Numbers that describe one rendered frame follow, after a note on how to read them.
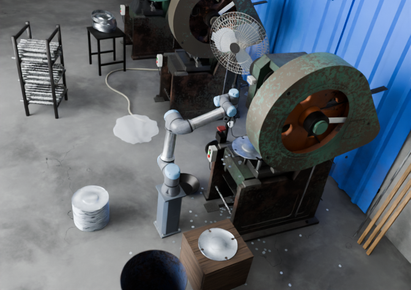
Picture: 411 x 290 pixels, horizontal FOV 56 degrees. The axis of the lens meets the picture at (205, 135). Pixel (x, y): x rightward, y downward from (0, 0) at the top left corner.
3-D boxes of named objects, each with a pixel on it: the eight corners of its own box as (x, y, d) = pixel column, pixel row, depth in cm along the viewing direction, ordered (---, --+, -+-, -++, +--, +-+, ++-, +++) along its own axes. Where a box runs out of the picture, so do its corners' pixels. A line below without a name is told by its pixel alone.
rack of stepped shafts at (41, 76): (62, 118, 439) (52, 40, 383) (20, 115, 435) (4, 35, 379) (71, 99, 474) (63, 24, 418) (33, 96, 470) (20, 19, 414)
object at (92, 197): (84, 217, 301) (84, 216, 301) (65, 196, 316) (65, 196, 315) (115, 200, 319) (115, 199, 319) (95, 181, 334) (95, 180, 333)
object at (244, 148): (274, 156, 305) (274, 155, 304) (241, 161, 294) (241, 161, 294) (257, 134, 326) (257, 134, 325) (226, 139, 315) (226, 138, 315)
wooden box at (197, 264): (199, 302, 282) (205, 274, 261) (178, 260, 308) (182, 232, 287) (245, 283, 299) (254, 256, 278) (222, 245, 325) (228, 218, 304)
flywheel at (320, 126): (295, 76, 208) (389, 79, 239) (276, 59, 223) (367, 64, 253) (255, 176, 248) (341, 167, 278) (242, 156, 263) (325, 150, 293)
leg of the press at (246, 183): (229, 246, 326) (249, 166, 272) (224, 235, 334) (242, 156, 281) (318, 223, 359) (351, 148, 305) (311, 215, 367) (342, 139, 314)
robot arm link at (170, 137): (161, 177, 303) (171, 118, 272) (155, 164, 313) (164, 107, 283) (175, 174, 308) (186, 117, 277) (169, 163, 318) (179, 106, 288)
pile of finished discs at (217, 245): (209, 266, 267) (209, 265, 266) (191, 235, 287) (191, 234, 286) (244, 253, 279) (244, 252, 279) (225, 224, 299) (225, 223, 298)
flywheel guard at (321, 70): (248, 181, 257) (276, 70, 208) (230, 154, 277) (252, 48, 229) (367, 158, 294) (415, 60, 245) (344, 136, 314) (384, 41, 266)
